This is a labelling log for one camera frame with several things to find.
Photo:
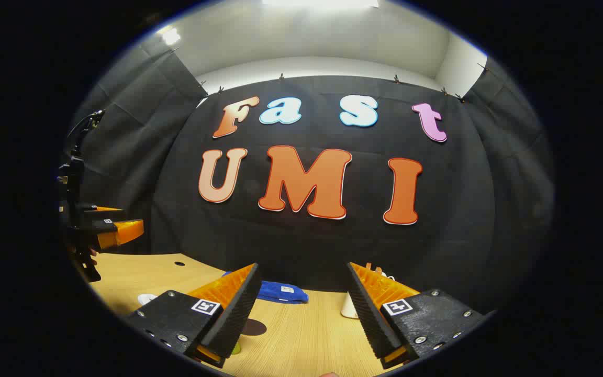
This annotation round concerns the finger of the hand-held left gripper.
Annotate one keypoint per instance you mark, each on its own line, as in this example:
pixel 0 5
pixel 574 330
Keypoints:
pixel 105 228
pixel 105 213

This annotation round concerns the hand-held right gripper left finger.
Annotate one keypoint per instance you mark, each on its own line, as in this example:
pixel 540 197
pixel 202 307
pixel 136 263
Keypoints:
pixel 238 314

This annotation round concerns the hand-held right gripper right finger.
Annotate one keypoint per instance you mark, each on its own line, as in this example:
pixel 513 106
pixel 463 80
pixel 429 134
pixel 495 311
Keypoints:
pixel 372 319

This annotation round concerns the dark brown round coaster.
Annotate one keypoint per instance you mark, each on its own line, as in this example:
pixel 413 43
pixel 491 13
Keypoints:
pixel 255 327

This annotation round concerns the white teacup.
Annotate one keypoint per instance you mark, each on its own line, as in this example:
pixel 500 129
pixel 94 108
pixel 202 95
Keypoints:
pixel 147 298

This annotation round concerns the white toaster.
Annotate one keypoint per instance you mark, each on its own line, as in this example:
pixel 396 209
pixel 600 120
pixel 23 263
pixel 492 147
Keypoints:
pixel 349 309

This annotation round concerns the blue folded towel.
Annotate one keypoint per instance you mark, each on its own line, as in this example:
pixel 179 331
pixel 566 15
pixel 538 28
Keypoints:
pixel 280 292

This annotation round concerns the black backdrop cloth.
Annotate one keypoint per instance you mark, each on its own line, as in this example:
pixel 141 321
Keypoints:
pixel 306 241

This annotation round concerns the bright ceiling light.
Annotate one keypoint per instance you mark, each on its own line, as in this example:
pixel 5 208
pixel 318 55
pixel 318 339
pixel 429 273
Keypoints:
pixel 170 35

